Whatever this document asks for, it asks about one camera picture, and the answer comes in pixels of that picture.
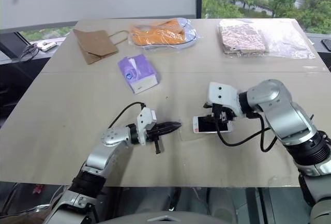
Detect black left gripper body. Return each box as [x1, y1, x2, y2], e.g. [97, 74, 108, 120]
[146, 125, 166, 155]

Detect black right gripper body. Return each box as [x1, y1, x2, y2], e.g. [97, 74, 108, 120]
[203, 102, 236, 122]

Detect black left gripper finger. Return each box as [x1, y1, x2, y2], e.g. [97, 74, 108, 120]
[156, 122, 183, 130]
[157, 126, 181, 136]

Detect white smartphone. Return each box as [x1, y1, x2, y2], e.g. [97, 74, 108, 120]
[192, 115, 234, 135]

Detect clear phone case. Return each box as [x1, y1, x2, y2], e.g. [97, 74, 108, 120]
[178, 120, 235, 145]

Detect purple tissue box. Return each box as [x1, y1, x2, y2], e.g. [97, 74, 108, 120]
[117, 54, 161, 95]

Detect beige patterned packet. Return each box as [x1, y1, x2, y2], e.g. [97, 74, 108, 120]
[217, 19, 269, 56]

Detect orange item in plastic bag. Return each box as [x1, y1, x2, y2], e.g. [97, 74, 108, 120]
[142, 18, 199, 52]

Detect grey robot torso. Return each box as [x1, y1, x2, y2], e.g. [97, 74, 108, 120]
[100, 210, 230, 224]

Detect clear plastic bag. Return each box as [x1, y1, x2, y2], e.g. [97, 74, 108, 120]
[258, 19, 317, 59]

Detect brown paper bag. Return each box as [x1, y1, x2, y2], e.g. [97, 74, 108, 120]
[72, 28, 129, 65]

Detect white power strip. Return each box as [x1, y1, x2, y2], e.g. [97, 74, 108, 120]
[40, 41, 57, 52]

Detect dark side cabinet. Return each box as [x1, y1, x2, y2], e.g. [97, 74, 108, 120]
[0, 31, 67, 129]

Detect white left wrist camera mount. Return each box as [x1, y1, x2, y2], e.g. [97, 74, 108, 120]
[136, 107, 158, 146]

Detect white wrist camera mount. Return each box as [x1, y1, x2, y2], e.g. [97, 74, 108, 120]
[136, 107, 158, 146]
[207, 81, 245, 118]

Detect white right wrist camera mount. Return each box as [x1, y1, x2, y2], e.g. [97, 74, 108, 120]
[207, 81, 245, 118]

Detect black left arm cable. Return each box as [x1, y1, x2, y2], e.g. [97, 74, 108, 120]
[107, 101, 146, 129]

